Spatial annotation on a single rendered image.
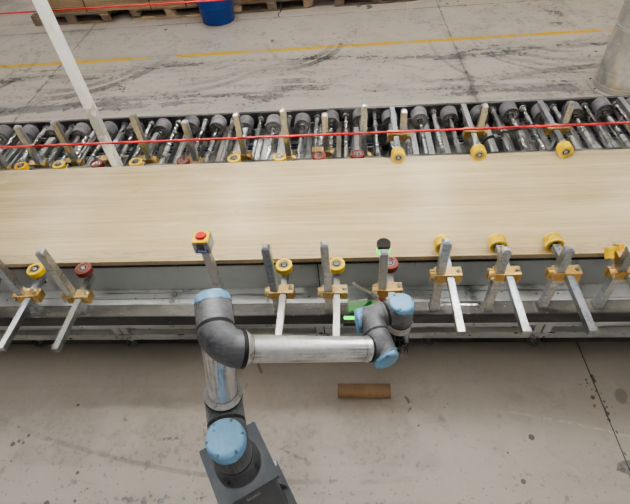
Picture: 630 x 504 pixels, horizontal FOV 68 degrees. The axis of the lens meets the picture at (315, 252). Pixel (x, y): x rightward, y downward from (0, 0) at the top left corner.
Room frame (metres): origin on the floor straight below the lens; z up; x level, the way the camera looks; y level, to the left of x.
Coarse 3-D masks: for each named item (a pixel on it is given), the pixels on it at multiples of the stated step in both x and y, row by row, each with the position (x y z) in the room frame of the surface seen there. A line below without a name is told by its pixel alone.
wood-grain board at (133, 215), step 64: (0, 192) 2.28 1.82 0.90; (64, 192) 2.22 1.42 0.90; (128, 192) 2.15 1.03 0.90; (192, 192) 2.09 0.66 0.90; (256, 192) 2.03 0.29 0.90; (320, 192) 1.98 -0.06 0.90; (384, 192) 1.92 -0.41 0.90; (448, 192) 1.87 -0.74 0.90; (512, 192) 1.81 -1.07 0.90; (576, 192) 1.76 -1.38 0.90; (0, 256) 1.74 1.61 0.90; (64, 256) 1.69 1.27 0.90; (128, 256) 1.64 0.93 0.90; (192, 256) 1.59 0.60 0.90; (256, 256) 1.55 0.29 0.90; (320, 256) 1.50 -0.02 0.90; (512, 256) 1.39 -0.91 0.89; (576, 256) 1.36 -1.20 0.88
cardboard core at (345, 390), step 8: (344, 384) 1.25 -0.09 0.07; (352, 384) 1.24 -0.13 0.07; (360, 384) 1.24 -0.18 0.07; (368, 384) 1.23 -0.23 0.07; (376, 384) 1.23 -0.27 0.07; (384, 384) 1.22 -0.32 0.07; (344, 392) 1.20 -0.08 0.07; (352, 392) 1.19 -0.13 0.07; (360, 392) 1.19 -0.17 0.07; (368, 392) 1.18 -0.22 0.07; (376, 392) 1.18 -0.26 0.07; (384, 392) 1.17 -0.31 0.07
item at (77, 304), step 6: (90, 276) 1.59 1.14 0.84; (84, 282) 1.55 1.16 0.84; (90, 282) 1.56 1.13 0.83; (84, 288) 1.51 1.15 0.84; (78, 300) 1.44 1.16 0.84; (72, 306) 1.41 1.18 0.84; (78, 306) 1.41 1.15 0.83; (72, 312) 1.37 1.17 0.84; (78, 312) 1.39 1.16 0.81; (66, 318) 1.34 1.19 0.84; (72, 318) 1.34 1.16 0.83; (66, 324) 1.30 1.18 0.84; (72, 324) 1.32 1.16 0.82; (60, 330) 1.27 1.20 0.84; (66, 330) 1.27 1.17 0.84; (60, 336) 1.24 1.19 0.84; (66, 336) 1.25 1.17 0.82; (54, 342) 1.21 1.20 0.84; (60, 342) 1.21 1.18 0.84; (54, 348) 1.18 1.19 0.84; (60, 348) 1.19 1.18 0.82
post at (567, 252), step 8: (568, 248) 1.22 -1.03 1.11; (560, 256) 1.23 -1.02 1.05; (568, 256) 1.20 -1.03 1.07; (560, 264) 1.21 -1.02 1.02; (568, 264) 1.20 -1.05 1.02; (544, 288) 1.23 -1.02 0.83; (552, 288) 1.20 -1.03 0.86; (544, 296) 1.21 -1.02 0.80; (552, 296) 1.20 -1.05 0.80; (544, 304) 1.20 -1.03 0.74
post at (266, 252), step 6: (264, 246) 1.36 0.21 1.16; (264, 252) 1.35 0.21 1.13; (270, 252) 1.36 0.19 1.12; (264, 258) 1.35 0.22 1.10; (270, 258) 1.35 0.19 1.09; (264, 264) 1.35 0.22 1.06; (270, 264) 1.35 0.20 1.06; (270, 270) 1.35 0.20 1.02; (270, 276) 1.35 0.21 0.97; (276, 276) 1.38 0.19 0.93; (270, 282) 1.35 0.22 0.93; (276, 282) 1.36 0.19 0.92; (270, 288) 1.35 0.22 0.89; (276, 288) 1.35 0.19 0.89; (276, 300) 1.35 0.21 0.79; (276, 306) 1.35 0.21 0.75
